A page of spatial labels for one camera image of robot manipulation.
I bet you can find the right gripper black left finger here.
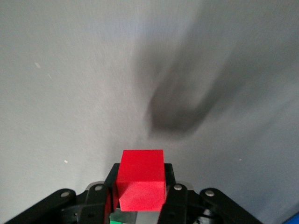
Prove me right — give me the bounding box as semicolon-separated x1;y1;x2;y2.
4;163;121;224

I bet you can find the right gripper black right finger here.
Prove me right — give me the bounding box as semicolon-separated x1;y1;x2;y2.
158;163;262;224

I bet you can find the red cube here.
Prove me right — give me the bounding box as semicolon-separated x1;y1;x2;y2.
115;149;167;212

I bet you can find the dark grey table mat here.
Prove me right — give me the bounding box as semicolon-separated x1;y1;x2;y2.
0;0;299;224

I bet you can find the blue plastic storage bin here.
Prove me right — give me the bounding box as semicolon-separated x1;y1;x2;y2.
279;213;299;224

